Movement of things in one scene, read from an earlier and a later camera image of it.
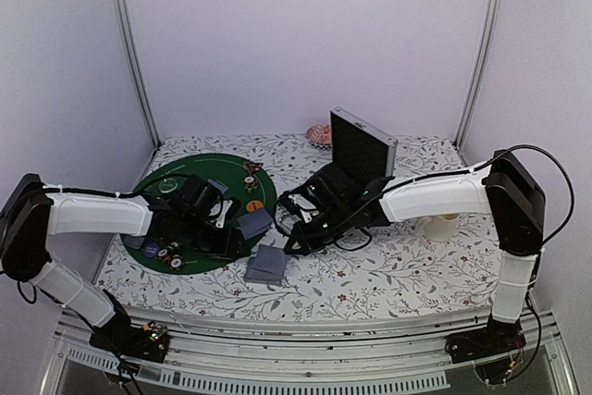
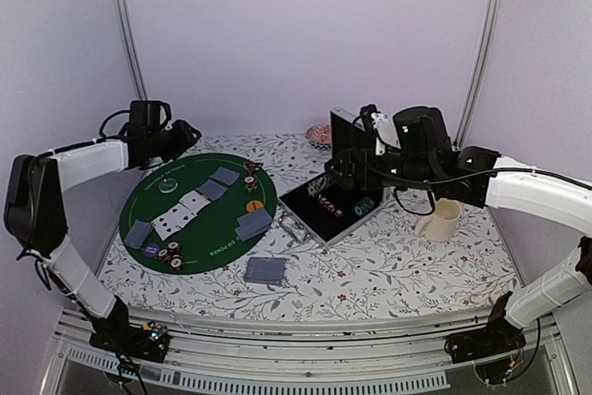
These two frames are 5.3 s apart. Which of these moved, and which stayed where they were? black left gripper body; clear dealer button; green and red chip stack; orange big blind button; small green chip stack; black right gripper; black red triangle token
Moved: black left gripper body; black right gripper
Stayed: small green chip stack; black red triangle token; green and red chip stack; clear dealer button; orange big blind button
